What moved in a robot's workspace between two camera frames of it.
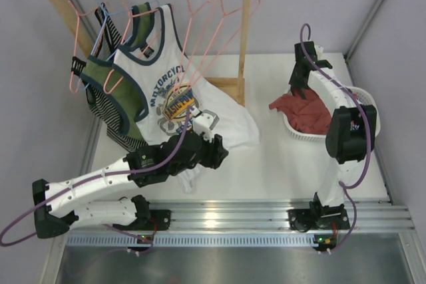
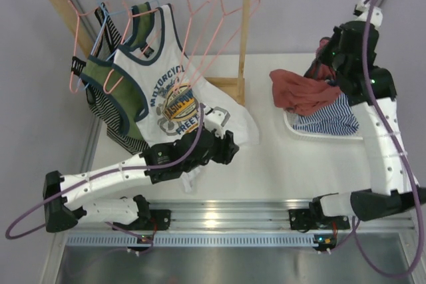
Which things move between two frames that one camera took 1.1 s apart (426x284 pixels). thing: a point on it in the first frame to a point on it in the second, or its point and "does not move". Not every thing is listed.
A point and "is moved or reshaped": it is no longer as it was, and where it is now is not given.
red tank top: x=307 y=116 is moved or reshaped
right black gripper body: x=295 y=81 to x=328 y=54
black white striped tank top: x=117 y=134 does not move
